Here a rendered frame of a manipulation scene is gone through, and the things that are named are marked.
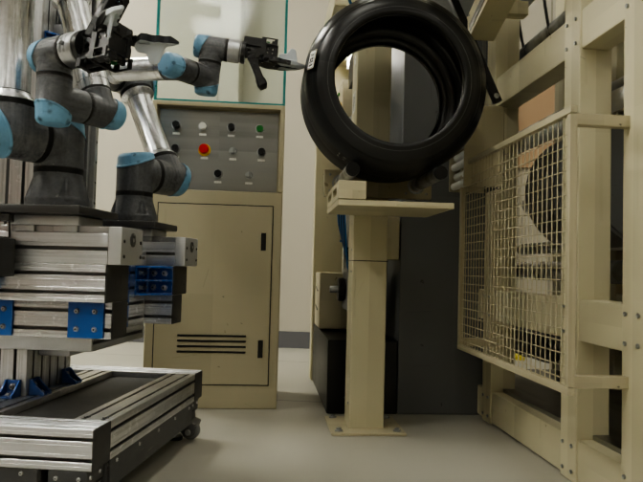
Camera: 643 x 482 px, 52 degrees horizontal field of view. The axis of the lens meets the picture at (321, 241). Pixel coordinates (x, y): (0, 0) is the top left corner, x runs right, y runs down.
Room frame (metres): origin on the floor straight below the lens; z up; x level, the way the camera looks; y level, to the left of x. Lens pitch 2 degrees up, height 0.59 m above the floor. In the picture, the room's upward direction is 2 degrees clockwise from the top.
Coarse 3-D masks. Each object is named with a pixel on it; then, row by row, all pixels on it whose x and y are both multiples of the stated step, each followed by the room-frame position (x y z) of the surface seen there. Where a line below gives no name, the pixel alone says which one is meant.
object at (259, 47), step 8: (248, 40) 2.10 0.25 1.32; (256, 40) 2.10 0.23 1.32; (264, 40) 2.09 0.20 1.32; (248, 48) 2.10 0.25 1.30; (256, 48) 2.11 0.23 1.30; (264, 48) 2.09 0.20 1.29; (272, 48) 2.10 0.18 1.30; (240, 56) 2.09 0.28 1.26; (256, 56) 2.10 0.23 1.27; (264, 56) 2.09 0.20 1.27; (272, 56) 2.09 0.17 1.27; (264, 64) 2.11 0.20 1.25; (272, 64) 2.10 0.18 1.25
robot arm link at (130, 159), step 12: (120, 156) 2.07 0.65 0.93; (132, 156) 2.05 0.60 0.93; (144, 156) 2.07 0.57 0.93; (120, 168) 2.06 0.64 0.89; (132, 168) 2.05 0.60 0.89; (144, 168) 2.07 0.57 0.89; (156, 168) 2.11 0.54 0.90; (120, 180) 2.06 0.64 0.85; (132, 180) 2.05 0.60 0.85; (144, 180) 2.07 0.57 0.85; (156, 180) 2.11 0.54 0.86
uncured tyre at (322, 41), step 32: (384, 0) 2.03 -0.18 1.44; (416, 0) 2.04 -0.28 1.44; (320, 32) 2.06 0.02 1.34; (352, 32) 2.02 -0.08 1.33; (384, 32) 2.31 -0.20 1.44; (416, 32) 2.30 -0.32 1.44; (448, 32) 2.04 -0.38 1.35; (320, 64) 2.01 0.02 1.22; (448, 64) 2.31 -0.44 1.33; (480, 64) 2.08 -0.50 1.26; (320, 96) 2.02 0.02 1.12; (448, 96) 2.33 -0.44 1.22; (480, 96) 2.07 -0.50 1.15; (320, 128) 2.05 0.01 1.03; (352, 128) 2.02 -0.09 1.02; (448, 128) 2.04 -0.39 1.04; (352, 160) 2.06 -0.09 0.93; (384, 160) 2.04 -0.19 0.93; (416, 160) 2.05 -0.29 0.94; (448, 160) 2.11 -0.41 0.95
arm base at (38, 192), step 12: (36, 168) 1.57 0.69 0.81; (48, 168) 1.56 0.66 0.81; (60, 168) 1.56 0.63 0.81; (72, 168) 1.58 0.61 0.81; (36, 180) 1.56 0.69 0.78; (48, 180) 1.55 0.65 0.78; (60, 180) 1.56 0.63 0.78; (72, 180) 1.58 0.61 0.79; (36, 192) 1.55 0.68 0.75; (48, 192) 1.54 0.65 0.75; (60, 192) 1.56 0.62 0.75; (72, 192) 1.57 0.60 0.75; (84, 192) 1.61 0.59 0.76; (36, 204) 1.54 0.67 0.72; (48, 204) 1.54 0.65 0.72; (60, 204) 1.55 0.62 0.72; (72, 204) 1.57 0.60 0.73; (84, 204) 1.60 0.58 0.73
